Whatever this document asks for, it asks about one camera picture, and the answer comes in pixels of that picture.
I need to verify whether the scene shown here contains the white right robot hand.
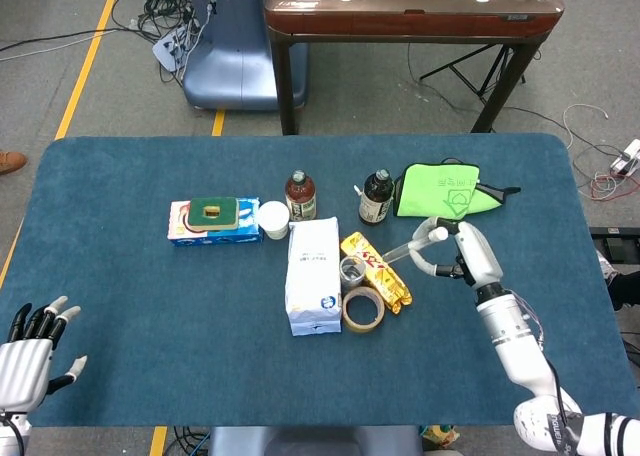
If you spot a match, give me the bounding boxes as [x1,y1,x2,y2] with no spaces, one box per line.
[410,216,504,290]

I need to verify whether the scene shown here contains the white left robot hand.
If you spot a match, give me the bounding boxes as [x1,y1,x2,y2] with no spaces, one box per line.
[0,295,89,413]

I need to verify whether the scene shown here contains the lime green cloth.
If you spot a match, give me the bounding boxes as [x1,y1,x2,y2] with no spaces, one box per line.
[393,162,523,222]

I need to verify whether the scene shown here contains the yellow red snack packet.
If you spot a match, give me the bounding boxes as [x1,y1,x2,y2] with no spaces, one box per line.
[340,231,414,315]

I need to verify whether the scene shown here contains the dark brown tea bottle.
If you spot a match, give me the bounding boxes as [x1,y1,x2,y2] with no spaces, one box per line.
[358,169,396,227]

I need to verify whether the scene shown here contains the clear plastic jar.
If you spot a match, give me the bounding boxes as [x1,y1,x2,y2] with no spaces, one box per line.
[339,255,369,295]

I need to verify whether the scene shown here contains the black floor equipment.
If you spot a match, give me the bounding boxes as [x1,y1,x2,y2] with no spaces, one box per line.
[589,225,640,263]

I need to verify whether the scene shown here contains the yellow packing tape roll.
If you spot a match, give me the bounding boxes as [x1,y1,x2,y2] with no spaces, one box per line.
[342,286,387,334]

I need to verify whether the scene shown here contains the blue felt table cover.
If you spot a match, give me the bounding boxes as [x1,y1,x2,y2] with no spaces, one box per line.
[0,134,639,428]

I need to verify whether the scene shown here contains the dark person leg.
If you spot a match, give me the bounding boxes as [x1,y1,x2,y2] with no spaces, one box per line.
[597,250,640,312]

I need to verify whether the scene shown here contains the white paper bag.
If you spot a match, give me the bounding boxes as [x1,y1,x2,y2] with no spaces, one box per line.
[284,216,344,337]

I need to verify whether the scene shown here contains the yellow green packet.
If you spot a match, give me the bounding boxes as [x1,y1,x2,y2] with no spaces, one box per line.
[419,424,461,448]

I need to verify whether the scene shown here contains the light amber tea bottle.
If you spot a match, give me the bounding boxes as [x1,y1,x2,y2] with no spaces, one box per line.
[284,169,318,223]

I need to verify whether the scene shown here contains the black tripod stand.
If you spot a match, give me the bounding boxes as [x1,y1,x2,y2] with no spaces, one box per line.
[418,43,528,100]

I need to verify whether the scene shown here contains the white paper cup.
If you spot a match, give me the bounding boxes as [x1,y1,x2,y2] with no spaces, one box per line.
[257,201,291,241]

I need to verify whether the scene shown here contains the brown shoe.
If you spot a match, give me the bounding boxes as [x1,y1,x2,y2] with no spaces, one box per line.
[0,150,29,176]

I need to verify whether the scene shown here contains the blue tissue box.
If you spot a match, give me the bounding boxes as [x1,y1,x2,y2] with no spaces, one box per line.
[167,197,265,248]

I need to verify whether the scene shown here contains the green yellow sponge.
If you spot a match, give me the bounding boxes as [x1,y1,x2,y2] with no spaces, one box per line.
[187,196,240,232]

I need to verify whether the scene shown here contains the brown mahjong table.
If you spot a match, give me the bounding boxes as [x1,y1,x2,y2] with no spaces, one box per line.
[263,0,566,137]

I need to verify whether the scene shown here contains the blue grey robot torso base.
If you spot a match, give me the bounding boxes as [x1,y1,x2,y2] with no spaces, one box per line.
[208,425,424,456]

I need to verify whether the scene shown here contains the white floor power strip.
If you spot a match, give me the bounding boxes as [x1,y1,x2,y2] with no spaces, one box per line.
[151,27,194,70]

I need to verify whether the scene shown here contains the white floor cable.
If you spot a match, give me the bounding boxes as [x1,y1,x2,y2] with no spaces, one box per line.
[563,103,627,150]

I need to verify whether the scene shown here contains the white power strip red cables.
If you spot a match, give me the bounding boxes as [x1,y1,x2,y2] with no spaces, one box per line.
[609,138,640,175]

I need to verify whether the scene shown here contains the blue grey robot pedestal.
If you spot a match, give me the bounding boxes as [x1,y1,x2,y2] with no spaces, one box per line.
[182,0,309,112]

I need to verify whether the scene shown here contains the black cable bundle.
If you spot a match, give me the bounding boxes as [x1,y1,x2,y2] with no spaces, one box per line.
[111,0,202,85]

